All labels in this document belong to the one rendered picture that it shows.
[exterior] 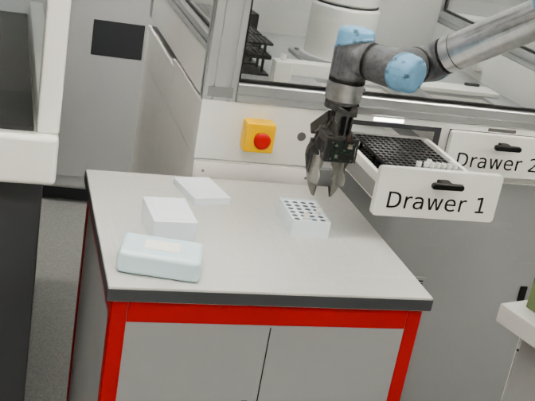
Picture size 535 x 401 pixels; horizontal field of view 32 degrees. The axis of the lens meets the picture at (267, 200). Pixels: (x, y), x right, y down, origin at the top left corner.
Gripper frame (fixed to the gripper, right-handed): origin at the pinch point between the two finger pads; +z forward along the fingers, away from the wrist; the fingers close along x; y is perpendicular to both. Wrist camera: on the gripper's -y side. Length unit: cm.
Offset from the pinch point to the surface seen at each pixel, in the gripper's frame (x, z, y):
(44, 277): -50, 85, -120
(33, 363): -54, 85, -64
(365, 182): 11.8, -0.2, -5.5
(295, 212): -5.1, 5.5, 1.3
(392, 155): 19.8, -5.0, -12.1
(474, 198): 33.4, -2.3, 4.7
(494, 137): 53, -7, -28
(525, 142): 62, -7, -28
